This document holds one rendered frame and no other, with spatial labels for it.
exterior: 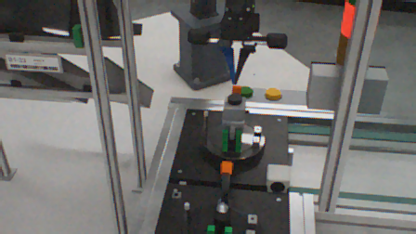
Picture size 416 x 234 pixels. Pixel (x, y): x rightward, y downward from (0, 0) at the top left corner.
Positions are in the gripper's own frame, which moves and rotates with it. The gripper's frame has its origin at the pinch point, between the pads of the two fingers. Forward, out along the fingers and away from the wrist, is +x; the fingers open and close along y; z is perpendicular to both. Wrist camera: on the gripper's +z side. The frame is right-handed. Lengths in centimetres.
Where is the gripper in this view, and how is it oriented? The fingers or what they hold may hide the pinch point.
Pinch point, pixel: (235, 66)
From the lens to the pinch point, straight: 96.5
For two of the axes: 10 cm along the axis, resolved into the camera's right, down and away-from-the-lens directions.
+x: -0.6, 9.9, 0.9
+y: 9.9, 0.7, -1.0
